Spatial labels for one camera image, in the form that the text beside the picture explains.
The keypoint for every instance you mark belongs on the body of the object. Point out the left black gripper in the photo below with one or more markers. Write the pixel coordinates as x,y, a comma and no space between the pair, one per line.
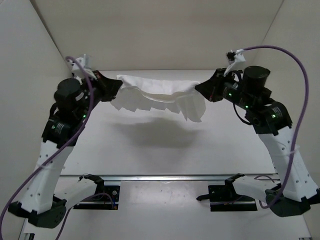
113,85

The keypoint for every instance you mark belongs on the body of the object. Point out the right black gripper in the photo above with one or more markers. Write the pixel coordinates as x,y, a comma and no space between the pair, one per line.
208,88

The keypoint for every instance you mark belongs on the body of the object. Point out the white pleated skirt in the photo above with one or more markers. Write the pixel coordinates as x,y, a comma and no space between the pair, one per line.
177,96

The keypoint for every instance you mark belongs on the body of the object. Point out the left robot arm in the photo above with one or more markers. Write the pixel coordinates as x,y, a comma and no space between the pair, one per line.
41,205

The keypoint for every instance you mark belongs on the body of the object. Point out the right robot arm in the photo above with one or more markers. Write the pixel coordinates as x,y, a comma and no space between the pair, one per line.
295,192

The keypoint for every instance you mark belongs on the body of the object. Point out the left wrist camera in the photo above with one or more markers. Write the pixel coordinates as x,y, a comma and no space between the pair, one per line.
85,62

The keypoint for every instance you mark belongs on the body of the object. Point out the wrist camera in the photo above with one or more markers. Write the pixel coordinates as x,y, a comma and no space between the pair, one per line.
235,59
85,62

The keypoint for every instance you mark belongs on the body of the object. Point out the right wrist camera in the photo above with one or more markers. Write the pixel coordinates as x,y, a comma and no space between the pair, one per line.
235,59

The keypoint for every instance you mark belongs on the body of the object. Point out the aluminium rail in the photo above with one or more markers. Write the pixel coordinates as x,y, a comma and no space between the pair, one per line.
167,178

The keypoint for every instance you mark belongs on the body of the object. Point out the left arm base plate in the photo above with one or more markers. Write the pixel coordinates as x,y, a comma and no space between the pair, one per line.
105,197

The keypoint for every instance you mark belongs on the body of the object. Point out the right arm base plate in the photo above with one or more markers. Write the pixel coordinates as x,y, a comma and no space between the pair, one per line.
223,198

